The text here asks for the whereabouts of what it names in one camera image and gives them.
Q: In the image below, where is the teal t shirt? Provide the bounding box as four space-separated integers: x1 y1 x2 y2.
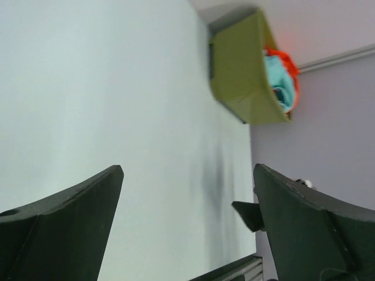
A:
264 56 295 113

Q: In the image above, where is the orange t shirt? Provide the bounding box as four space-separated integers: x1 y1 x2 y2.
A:
263 48 300 114

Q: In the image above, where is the olive green plastic bin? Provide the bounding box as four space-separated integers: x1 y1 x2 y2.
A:
209 9 291 125

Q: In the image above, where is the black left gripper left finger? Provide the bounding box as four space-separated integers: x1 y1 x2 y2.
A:
1 165 124 281

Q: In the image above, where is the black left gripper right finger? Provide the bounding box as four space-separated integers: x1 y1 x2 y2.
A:
253 164 374 280

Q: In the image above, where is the aluminium front rail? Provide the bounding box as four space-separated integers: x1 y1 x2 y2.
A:
191 255 264 281

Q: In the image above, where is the aluminium corner post right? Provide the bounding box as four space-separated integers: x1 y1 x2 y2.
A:
299 44 375 73

